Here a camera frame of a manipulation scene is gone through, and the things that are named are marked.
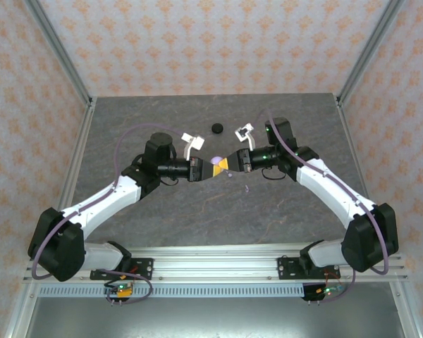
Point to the purple earbud charging case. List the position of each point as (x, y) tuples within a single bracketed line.
[(216, 160)]

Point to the black earbud charging case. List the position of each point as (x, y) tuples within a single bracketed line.
[(217, 128)]

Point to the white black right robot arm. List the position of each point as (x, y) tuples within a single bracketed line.
[(331, 183)]

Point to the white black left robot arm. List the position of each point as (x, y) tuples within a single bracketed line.
[(98, 202)]

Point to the grey metal base panel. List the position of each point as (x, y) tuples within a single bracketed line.
[(215, 317)]

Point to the aluminium table side rail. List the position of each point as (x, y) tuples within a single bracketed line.
[(341, 112), (79, 148)]

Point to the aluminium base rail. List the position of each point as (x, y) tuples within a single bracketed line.
[(215, 267)]

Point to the aluminium frame post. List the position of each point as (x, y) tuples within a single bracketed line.
[(56, 45), (366, 53)]

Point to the aluminium lower frame rail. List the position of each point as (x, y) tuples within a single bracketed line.
[(407, 317), (19, 317)]

